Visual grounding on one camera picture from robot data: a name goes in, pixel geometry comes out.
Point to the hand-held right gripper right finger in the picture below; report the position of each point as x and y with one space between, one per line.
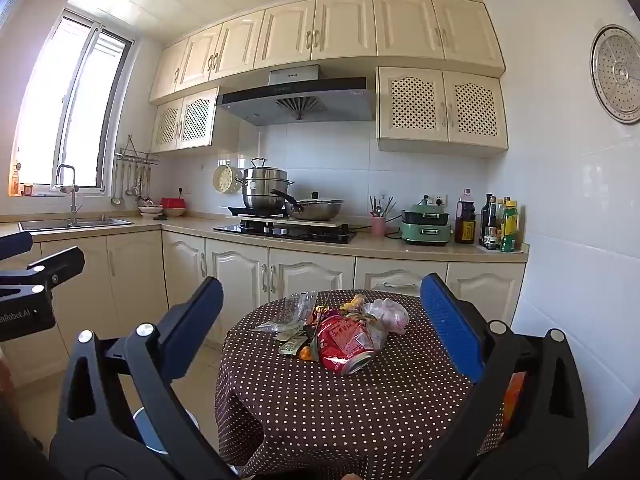
450 325

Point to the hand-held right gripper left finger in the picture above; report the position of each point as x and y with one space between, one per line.
200 320

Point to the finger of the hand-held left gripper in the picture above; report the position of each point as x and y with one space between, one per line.
60 265
15 246

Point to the white pink plastic bag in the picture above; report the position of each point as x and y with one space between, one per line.
390 315

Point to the yellow snack wrapper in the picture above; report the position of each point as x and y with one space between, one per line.
352 303

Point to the blue plastic trash bin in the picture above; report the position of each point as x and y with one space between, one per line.
150 435

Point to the steel sink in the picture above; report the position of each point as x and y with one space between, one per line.
75 223

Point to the steel faucet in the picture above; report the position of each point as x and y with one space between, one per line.
74 195

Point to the steel ladle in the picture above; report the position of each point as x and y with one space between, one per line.
116 195

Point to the green snack wrapper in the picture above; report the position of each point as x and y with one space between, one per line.
290 342

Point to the clear plastic packaging bag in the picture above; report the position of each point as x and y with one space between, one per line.
292 310

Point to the green electric cooker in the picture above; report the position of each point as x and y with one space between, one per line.
425 232

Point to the orange object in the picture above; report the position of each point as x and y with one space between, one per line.
514 400

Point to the large dark sauce bottle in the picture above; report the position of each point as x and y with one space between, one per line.
465 225

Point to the stack of bowls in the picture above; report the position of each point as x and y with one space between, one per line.
150 210

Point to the crushed red can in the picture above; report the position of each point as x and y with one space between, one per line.
340 340

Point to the dark glass bottle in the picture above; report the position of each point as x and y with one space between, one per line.
486 220

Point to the orange wrapper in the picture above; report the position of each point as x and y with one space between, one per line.
306 355

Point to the cream base cabinets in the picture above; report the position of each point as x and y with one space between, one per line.
300 270

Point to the green bottle yellow cap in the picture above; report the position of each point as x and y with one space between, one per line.
509 227

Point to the pink utensil holder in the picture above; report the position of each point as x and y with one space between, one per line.
378 226

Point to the brown polka dot tablecloth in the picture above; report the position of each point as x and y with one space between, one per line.
350 410

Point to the bundle of chopsticks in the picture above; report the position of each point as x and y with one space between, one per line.
381 206

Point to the cream colander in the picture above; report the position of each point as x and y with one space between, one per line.
225 180

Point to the sliding window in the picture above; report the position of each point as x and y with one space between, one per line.
75 110

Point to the steel steamer pot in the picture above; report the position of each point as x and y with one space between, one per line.
262 185

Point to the steel wok with lid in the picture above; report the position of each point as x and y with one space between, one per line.
315 207

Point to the small lattice door cabinet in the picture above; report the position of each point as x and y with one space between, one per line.
185 120

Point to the wide lattice door cabinet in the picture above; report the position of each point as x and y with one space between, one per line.
442 107

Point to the grey range hood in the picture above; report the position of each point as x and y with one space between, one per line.
300 102

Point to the steel steamer plate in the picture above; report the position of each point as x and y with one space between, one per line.
617 72

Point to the white wall socket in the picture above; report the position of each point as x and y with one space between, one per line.
440 200
185 191

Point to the wall utensil rack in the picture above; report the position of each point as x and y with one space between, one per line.
137 155

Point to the cream upper wall cabinets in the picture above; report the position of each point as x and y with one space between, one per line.
345 25

